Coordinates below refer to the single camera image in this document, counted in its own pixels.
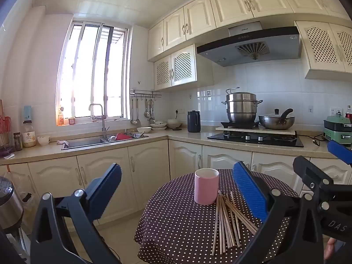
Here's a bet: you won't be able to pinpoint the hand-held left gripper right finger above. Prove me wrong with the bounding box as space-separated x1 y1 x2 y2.
232 161 327 264

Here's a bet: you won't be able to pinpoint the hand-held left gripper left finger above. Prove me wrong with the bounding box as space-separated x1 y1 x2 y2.
30 163 123 264

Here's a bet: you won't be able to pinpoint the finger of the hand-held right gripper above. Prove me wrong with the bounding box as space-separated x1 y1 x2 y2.
327 140 352 167
293 156 352 202

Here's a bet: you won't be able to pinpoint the pink cup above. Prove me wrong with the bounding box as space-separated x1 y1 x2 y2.
194 168 220 205

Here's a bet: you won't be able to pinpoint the bunch of wooden chopsticks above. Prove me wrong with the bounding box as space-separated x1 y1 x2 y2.
212 190 259 256

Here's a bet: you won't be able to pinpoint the person's right hand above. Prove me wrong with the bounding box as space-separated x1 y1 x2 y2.
324 237 338 260

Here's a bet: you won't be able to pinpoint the green electric grill appliance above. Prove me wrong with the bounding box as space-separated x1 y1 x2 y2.
323 115 352 143

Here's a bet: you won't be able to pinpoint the cream lower cabinets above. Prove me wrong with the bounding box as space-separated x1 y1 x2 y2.
0 139 352 234

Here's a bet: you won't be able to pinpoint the black gas stove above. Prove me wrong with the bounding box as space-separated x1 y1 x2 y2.
207 121 304 148

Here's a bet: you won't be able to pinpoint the stainless steel sink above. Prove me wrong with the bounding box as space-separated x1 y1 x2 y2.
62 132 149 150

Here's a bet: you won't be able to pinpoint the light wooden board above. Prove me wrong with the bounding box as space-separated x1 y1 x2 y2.
215 125 298 135

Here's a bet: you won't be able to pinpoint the metal sink faucet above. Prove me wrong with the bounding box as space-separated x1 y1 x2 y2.
88 103 110 139

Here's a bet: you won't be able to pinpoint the brown polka dot tablecloth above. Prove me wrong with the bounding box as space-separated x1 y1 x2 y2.
134 169 300 264

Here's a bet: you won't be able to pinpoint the stainless steel steamer pot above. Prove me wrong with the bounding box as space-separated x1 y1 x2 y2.
221 87 263 123

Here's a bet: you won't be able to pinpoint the hanging metal skimmer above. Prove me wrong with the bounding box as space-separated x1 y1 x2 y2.
148 99 156 123

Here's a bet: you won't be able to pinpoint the black electric kettle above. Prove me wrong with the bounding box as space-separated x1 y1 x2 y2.
187 111 201 133

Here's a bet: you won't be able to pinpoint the clear sauce bottle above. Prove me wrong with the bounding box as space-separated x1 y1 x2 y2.
22 120 37 148

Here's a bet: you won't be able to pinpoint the cream lattice door cabinet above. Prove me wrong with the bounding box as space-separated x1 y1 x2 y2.
294 20 352 81
153 44 198 91

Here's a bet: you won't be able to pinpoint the barred kitchen window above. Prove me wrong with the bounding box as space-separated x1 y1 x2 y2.
56 19 130 126

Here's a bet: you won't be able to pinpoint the grey range hood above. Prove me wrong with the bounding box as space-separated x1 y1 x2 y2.
196 21 302 67

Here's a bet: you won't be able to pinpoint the cream upper cabinet row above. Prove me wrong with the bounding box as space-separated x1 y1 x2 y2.
147 0 352 62

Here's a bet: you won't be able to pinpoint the steel wok with black handle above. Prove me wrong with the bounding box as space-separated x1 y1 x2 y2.
258 108 295 130

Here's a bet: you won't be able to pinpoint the metal wall utensil rack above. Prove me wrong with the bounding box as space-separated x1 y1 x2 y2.
130 89 162 99

